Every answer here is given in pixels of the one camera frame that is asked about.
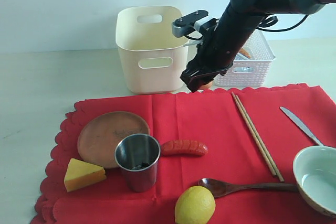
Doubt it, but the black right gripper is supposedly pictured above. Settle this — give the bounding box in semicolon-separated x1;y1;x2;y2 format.
180;18;236;92

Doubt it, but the brown egg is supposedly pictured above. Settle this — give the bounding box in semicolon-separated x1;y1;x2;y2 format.
199;81;213;90

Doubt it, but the fried chicken nugget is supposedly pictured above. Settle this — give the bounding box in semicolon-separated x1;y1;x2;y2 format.
239;48;251;59

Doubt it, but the red sausage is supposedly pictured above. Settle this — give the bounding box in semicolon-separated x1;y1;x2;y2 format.
161;140;208;156

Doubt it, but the yellow lemon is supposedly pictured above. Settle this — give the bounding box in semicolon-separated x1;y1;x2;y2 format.
174;186;216;223

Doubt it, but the yellow cheese wedge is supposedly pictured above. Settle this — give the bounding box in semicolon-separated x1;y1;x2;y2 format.
64;158;107;192

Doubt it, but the blue white milk carton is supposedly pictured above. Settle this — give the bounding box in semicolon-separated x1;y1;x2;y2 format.
233;52;254;73

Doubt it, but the wooden chopstick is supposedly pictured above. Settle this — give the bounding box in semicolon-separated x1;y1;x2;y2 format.
235;94;285;183
232;92;277;177

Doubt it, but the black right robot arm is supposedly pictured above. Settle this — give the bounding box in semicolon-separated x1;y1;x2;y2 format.
181;0;335;92

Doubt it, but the cream plastic storage bin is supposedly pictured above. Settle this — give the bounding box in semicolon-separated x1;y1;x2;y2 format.
115;6;188;94

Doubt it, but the white perforated plastic basket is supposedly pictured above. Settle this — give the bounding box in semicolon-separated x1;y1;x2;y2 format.
214;30;275;88

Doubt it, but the stainless steel cup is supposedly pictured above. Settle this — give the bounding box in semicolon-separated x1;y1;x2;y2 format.
114;133;161;192

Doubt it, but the red scalloped cloth mat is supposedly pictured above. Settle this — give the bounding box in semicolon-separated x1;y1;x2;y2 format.
33;84;335;223

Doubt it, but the steel table knife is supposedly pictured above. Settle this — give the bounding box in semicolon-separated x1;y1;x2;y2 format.
279;106;323;146

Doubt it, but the brown wooden plate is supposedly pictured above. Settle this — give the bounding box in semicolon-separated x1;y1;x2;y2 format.
77;111;150;169

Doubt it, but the dark wooden spoon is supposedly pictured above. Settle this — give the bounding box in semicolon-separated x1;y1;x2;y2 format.
198;178;299;198

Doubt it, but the pale green ceramic bowl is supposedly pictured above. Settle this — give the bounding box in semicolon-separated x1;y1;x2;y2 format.
292;146;335;218

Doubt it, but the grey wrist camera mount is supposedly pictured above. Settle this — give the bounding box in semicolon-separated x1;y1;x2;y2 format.
172;10;208;38

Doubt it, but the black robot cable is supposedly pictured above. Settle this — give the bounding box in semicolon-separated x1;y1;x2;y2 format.
183;14;310;49

